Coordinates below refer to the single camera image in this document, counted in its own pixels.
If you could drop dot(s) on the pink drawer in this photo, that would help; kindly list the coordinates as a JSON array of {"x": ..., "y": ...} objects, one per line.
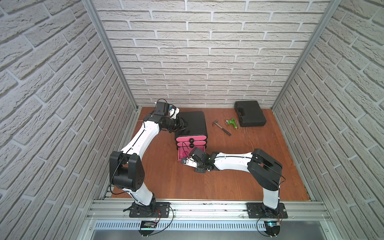
[
  {"x": 183, "y": 151},
  {"x": 188, "y": 138},
  {"x": 191, "y": 145}
]

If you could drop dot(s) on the green toy drill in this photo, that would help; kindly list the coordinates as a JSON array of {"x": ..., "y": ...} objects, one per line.
[{"x": 232, "y": 122}]

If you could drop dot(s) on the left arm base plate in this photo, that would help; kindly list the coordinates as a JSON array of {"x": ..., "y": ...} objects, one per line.
[{"x": 154, "y": 210}]

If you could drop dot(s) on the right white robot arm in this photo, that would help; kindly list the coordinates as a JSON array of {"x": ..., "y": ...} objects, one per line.
[{"x": 266, "y": 170}]

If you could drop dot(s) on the black tool case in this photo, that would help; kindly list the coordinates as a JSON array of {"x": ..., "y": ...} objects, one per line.
[{"x": 250, "y": 114}]

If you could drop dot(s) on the left controller board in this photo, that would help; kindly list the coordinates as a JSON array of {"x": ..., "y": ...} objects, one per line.
[{"x": 147, "y": 228}]

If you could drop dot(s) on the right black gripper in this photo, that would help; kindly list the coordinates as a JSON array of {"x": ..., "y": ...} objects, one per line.
[{"x": 199, "y": 170}]

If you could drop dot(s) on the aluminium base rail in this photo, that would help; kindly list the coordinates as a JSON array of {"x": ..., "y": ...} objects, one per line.
[{"x": 116, "y": 209}]

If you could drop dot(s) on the aluminium frame post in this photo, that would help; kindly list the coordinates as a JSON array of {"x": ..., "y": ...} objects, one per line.
[
  {"x": 324, "y": 21},
  {"x": 98, "y": 24}
]

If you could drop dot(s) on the black drawer cabinet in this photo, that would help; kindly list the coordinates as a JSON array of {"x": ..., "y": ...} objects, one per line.
[{"x": 196, "y": 127}]

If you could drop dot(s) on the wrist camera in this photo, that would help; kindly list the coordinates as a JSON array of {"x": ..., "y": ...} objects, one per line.
[
  {"x": 166, "y": 110},
  {"x": 189, "y": 162}
]

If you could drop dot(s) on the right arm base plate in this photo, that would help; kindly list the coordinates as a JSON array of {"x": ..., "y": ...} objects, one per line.
[{"x": 259, "y": 210}]

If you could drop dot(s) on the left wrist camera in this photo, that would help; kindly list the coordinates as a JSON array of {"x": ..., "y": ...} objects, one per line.
[{"x": 166, "y": 110}]

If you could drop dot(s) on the aluminium frame post right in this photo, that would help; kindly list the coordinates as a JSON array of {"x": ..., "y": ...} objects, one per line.
[{"x": 324, "y": 21}]

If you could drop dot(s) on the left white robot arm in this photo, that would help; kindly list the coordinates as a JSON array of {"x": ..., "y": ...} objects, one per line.
[{"x": 126, "y": 168}]

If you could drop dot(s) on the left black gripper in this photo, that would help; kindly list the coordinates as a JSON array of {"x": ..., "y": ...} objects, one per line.
[{"x": 180, "y": 123}]

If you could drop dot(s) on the aluminium frame post left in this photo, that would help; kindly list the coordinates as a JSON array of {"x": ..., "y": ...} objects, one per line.
[{"x": 98, "y": 24}]

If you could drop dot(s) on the hammer with black handle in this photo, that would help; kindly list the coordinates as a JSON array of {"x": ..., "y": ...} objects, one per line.
[{"x": 215, "y": 123}]

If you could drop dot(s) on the right controller board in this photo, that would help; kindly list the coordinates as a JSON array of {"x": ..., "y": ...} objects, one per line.
[{"x": 272, "y": 229}]

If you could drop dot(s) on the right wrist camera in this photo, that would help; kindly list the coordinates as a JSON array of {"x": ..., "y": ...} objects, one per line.
[{"x": 189, "y": 162}]

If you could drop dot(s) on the controller board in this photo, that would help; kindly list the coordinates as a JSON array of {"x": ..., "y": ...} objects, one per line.
[
  {"x": 272, "y": 229},
  {"x": 147, "y": 228}
]

